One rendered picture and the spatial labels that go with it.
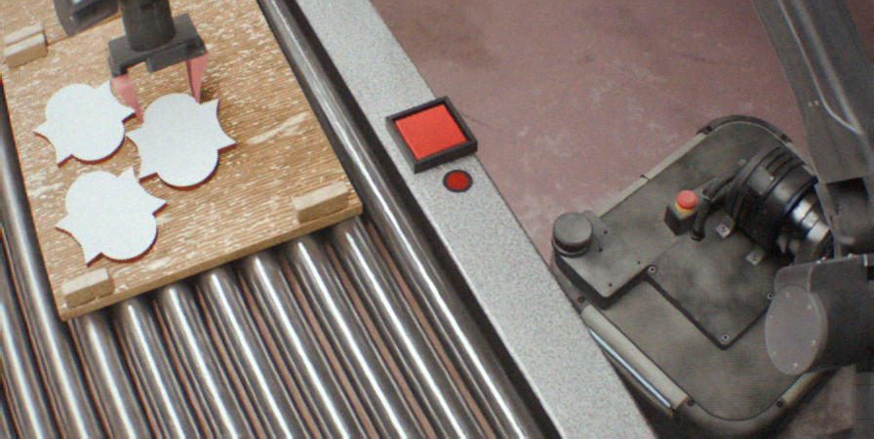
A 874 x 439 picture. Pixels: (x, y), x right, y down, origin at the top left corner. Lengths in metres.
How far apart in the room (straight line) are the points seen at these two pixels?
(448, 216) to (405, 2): 1.62
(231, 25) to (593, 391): 0.63
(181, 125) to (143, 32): 0.13
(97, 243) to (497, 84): 1.55
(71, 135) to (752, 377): 1.20
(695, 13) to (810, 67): 2.16
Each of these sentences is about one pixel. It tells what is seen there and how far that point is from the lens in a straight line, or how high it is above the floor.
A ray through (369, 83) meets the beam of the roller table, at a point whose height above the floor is 0.92.
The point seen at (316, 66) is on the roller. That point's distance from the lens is 1.38.
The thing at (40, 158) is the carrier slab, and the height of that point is 0.94.
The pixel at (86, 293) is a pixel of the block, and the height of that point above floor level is 0.95.
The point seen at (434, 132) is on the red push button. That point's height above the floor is 0.93.
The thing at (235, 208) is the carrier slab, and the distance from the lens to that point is 1.23.
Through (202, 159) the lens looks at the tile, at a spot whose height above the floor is 0.95.
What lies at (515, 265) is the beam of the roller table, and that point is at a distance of 1.20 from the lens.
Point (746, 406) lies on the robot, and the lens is 1.94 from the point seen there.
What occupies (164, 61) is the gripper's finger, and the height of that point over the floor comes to 1.03.
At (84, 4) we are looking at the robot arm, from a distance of 1.19.
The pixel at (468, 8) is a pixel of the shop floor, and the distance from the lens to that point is 2.80.
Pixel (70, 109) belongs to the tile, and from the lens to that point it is 1.36.
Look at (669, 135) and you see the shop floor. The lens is 2.58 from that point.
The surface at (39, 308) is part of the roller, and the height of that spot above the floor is 0.92.
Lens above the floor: 1.90
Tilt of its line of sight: 52 degrees down
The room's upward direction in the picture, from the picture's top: 1 degrees clockwise
